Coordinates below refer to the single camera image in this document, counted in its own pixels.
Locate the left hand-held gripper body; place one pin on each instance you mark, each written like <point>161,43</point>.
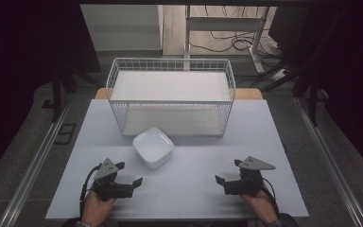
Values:
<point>106,170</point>

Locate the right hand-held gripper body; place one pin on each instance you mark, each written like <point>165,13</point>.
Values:
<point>249,184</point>

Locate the white square dish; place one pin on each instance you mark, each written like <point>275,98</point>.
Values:
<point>153,147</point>

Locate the person's right hand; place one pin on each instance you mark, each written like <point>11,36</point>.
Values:
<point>260,205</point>

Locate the person's left hand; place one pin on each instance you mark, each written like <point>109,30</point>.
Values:
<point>95,208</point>

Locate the wooden table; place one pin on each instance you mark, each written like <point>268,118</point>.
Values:
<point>249,94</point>

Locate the black metal stand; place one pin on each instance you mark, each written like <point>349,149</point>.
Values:
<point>56,94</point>
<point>312,101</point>

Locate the white power strip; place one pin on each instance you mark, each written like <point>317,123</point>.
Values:
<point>279,74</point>

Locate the white cabinet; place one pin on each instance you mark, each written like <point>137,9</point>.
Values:
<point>123,28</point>

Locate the black curtain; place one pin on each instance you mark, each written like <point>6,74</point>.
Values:
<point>349,63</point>
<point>19,63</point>

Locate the black floor frame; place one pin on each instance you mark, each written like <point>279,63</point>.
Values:
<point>65,133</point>

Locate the aluminium rail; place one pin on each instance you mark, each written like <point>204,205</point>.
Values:
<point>34,159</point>
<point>331,159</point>

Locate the white metal desk frame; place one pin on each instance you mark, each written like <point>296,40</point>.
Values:
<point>223,23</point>

